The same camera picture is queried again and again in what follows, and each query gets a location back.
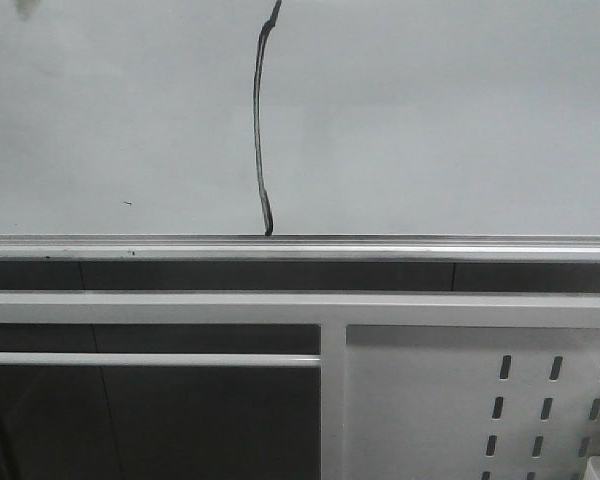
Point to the large whiteboard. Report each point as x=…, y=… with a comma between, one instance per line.
x=465, y=129

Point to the grey whiteboard stand frame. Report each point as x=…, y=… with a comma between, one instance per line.
x=332, y=312

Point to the white perforated metal panel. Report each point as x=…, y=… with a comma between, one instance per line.
x=465, y=403

